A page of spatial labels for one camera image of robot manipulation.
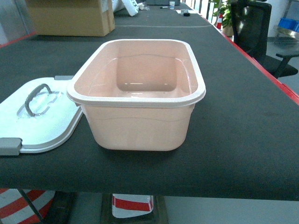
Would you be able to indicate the white box lid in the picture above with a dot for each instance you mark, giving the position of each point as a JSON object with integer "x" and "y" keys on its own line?
{"x": 38, "y": 117}

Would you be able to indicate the white paper cup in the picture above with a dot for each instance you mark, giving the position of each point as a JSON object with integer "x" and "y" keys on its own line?
{"x": 172, "y": 5}

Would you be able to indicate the black table mat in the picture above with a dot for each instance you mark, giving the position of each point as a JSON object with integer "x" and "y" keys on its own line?
{"x": 243, "y": 135}

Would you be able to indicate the cardboard box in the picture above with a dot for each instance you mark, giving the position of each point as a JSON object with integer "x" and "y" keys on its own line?
{"x": 93, "y": 18}

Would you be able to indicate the potted green plant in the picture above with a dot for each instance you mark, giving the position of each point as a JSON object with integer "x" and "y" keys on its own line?
{"x": 222, "y": 12}

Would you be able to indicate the blue bin on side rack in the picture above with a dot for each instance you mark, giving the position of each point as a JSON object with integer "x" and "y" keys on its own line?
{"x": 289, "y": 24}

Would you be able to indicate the red white traffic cone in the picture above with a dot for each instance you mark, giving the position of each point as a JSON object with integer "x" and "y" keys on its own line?
{"x": 15, "y": 209}

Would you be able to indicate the white foam piece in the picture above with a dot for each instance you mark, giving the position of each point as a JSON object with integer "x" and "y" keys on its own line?
{"x": 131, "y": 6}

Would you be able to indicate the pink plastic storage box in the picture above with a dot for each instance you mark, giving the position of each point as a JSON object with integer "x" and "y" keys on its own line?
{"x": 139, "y": 94}

